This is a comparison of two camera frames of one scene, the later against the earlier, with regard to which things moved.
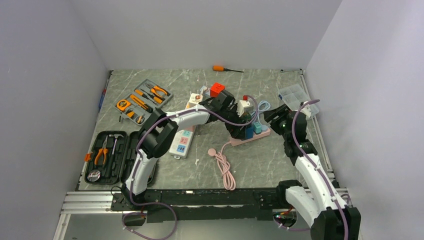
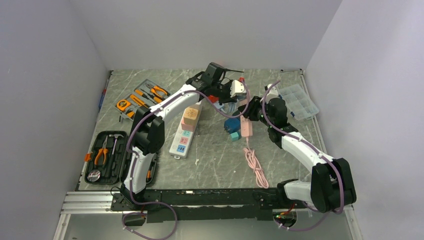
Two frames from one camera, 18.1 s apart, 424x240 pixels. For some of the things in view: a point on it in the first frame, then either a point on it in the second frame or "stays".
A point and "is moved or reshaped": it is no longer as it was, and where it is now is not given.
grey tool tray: (135, 106) stays
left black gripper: (237, 118) -> (227, 99)
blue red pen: (103, 94) stays
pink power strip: (235, 141) is moved or reshaped
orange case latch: (87, 156) stays
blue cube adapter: (249, 132) is moved or reshaped
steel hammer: (116, 135) stays
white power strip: (181, 142) stays
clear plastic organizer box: (295, 96) stays
